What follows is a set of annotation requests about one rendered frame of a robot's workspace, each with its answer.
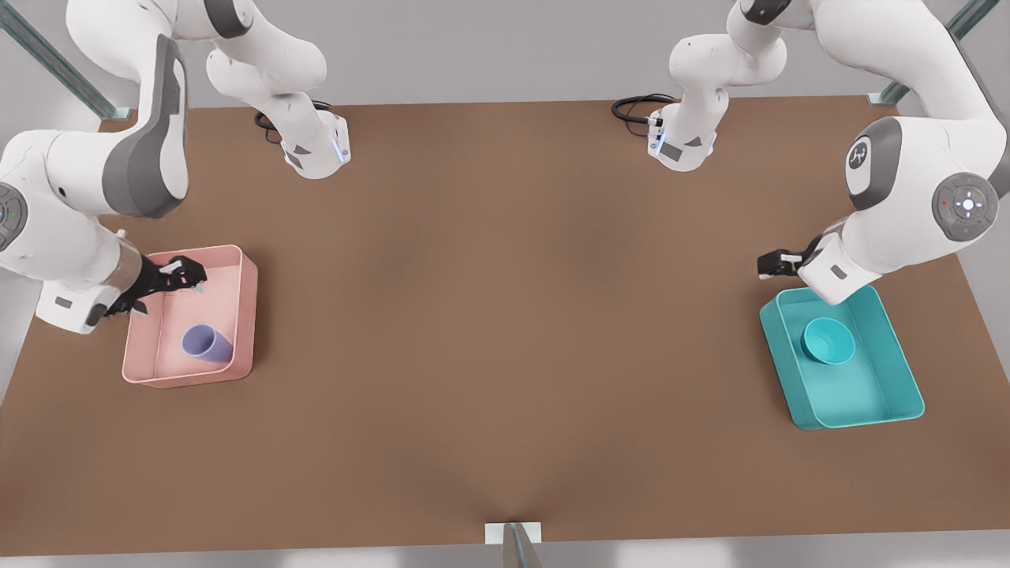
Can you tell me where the pink rectangular box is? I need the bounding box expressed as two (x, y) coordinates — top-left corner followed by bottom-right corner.
(122, 245), (259, 389)

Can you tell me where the lavender cup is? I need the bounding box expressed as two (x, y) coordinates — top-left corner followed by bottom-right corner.
(181, 324), (234, 365)

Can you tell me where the teal bowl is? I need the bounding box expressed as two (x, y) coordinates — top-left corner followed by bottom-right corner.
(802, 317), (856, 366)

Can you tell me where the teal rectangular box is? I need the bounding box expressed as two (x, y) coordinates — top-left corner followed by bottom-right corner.
(759, 285), (926, 432)

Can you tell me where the black cable loop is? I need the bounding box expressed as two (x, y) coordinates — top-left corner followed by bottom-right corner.
(612, 94), (678, 140)
(254, 100), (334, 146)

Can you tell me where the silver frame post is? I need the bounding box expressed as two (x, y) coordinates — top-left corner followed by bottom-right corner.
(866, 0), (1000, 107)
(0, 4), (133, 121)
(484, 521), (544, 568)

